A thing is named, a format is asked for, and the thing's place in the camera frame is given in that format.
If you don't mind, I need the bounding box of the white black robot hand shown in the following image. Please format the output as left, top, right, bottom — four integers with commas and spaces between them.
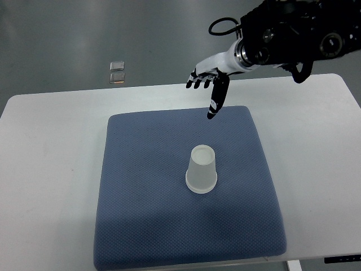
186, 42, 253, 120

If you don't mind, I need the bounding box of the white paper cup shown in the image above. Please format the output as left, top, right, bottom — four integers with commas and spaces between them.
186, 144, 217, 190
185, 169, 218, 194

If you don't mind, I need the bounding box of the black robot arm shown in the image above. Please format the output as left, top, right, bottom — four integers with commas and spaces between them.
187, 1, 360, 119

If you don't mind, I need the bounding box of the lower metal floor plate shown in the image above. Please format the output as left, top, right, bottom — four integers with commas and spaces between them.
109, 72, 125, 84

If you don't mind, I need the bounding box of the metal floor plate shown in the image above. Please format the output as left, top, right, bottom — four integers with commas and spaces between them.
109, 72, 125, 84
109, 61, 125, 71

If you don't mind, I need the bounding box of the upper metal floor plate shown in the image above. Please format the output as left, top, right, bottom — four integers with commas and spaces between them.
109, 61, 125, 71

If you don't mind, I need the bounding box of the white paper cup on cushion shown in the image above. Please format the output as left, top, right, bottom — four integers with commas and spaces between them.
185, 169, 218, 194

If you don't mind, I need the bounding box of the blue quilted cushion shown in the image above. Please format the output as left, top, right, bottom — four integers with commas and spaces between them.
94, 106, 287, 270

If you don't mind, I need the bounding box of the white table leg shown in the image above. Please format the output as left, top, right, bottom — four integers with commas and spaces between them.
287, 260, 302, 271

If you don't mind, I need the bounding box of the black desk control panel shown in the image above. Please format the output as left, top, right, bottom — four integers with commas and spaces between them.
324, 254, 361, 264

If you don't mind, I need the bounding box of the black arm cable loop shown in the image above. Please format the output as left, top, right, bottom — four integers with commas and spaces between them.
208, 17, 244, 37

